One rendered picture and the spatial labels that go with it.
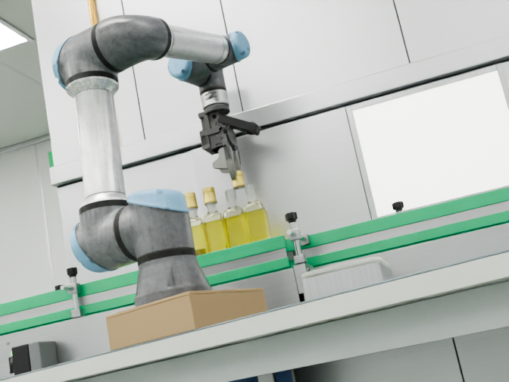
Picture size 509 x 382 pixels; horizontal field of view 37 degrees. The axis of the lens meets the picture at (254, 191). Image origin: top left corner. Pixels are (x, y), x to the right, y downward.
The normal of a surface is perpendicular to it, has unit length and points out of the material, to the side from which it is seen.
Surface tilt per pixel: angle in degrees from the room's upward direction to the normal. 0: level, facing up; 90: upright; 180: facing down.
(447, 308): 90
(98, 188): 87
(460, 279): 90
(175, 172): 90
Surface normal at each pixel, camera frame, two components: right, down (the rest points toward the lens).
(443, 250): -0.29, -0.17
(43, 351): 0.94, -0.25
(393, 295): -0.60, -0.07
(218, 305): 0.77, -0.29
